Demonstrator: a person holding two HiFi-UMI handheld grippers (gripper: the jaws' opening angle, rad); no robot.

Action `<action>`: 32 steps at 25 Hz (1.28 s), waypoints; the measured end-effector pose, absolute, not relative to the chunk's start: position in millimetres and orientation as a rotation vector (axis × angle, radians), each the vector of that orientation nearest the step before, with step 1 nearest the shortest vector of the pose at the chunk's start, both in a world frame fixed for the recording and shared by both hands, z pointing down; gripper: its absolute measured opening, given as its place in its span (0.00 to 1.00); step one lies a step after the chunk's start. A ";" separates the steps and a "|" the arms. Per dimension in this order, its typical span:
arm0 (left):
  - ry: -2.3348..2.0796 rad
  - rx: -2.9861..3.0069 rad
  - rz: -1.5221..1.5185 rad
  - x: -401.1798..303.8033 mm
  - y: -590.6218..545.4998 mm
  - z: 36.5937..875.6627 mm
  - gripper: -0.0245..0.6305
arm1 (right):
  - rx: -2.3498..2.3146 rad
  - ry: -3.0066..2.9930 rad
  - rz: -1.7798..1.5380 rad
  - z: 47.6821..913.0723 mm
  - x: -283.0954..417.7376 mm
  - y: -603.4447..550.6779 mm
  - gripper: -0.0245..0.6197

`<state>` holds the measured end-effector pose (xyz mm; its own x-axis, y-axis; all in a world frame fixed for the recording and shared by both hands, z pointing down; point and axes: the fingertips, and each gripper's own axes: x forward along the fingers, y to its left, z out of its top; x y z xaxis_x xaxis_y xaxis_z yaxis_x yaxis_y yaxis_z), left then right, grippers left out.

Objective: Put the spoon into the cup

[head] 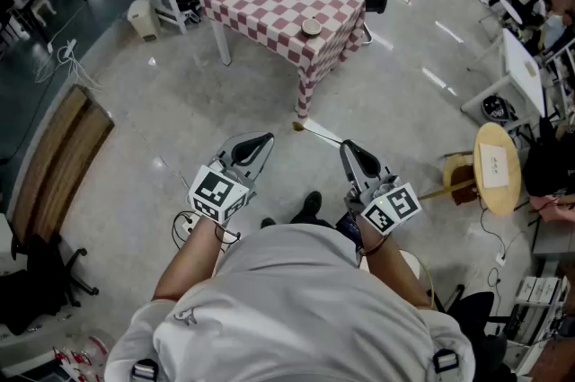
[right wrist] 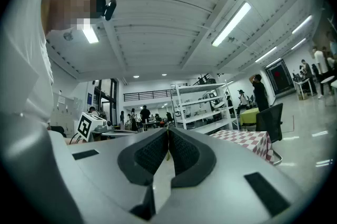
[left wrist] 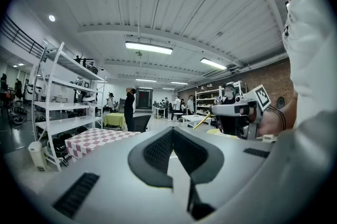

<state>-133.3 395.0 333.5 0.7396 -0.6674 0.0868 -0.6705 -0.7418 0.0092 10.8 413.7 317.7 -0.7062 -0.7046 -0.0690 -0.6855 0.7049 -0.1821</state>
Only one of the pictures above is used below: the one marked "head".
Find black swivel chair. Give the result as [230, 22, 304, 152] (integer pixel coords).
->
[442, 283, 511, 382]

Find round wooden table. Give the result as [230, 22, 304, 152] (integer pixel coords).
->
[473, 122, 522, 218]

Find black office chair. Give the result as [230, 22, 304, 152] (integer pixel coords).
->
[0, 231, 100, 336]

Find red white checkered cloth table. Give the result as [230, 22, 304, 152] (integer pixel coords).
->
[199, 0, 367, 126]

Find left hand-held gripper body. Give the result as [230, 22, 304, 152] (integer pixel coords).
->
[188, 147, 258, 225]

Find grey backpack strap buckle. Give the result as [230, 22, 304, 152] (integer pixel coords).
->
[431, 348, 460, 375]
[129, 357, 159, 382]

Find person's left forearm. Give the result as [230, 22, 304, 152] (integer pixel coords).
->
[152, 216, 226, 303]

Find brown floor mat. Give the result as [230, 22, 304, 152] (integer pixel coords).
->
[529, 334, 575, 382]

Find white power strip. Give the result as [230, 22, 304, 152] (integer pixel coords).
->
[47, 39, 78, 62]

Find person's black trousers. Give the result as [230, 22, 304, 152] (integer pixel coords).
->
[289, 212, 336, 231]

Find person's white shirt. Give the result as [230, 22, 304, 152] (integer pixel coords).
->
[103, 222, 476, 382]

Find wooden bench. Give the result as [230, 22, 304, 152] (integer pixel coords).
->
[11, 84, 116, 246]

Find black wrist strap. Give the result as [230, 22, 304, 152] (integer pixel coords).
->
[358, 231, 390, 258]
[214, 222, 242, 244]

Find stack of white boxes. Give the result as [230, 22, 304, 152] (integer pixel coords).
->
[515, 276, 562, 305]

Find small gold spoon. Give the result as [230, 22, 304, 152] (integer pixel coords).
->
[292, 121, 344, 146]

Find white trash bin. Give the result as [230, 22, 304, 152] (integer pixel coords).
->
[127, 0, 162, 43]

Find white paper sheet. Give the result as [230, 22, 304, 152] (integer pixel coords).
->
[478, 142, 511, 189]

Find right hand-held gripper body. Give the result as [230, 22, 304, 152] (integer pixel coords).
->
[343, 173, 422, 235]

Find dark waist device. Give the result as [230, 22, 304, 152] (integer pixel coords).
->
[334, 211, 363, 255]

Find black round floor device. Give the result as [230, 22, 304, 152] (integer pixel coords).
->
[481, 94, 518, 123]

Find person's right forearm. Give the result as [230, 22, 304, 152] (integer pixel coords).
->
[358, 216, 432, 309]

